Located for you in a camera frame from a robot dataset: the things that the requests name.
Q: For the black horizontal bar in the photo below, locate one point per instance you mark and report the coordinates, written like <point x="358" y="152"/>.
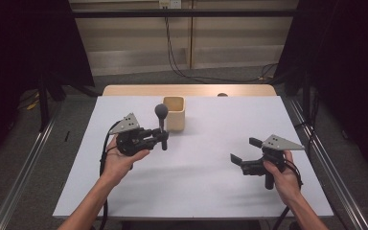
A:
<point x="204" y="13"/>

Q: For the thick black makeup brush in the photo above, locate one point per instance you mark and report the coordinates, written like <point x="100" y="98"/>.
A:
<point x="161" y="111"/>

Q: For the beige square cup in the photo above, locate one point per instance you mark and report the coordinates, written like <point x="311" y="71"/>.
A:
<point x="176" y="119"/>

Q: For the white table sheet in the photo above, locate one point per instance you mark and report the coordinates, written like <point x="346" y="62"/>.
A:
<point x="188" y="191"/>

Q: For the black metal stand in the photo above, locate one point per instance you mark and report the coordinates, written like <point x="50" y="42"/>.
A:
<point x="306" y="99"/>
<point x="43" y="108"/>

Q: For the person's right hand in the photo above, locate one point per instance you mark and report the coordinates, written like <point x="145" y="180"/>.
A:
<point x="286" y="182"/>

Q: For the wooden table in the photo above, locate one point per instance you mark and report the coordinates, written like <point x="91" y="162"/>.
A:
<point x="172" y="90"/>

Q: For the aluminium rail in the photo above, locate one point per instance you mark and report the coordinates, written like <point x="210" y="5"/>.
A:
<point x="22" y="179"/>
<point x="345" y="198"/>

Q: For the white wall socket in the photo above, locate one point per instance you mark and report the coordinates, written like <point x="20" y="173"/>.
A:
<point x="170" y="4"/>

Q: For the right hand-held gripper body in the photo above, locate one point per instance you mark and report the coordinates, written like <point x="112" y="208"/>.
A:
<point x="282" y="143"/>

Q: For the black curtain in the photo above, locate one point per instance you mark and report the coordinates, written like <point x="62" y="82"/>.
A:
<point x="19" y="48"/>
<point x="348" y="64"/>

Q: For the small black floor piece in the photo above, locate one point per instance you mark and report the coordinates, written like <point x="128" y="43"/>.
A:
<point x="66" y="136"/>

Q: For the round table grommet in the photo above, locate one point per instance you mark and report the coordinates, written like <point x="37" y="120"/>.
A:
<point x="222" y="94"/>

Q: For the person's left hand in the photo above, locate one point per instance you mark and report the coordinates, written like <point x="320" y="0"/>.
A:
<point x="118" y="166"/>

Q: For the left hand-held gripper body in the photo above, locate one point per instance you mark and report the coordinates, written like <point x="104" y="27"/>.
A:
<point x="128" y="124"/>

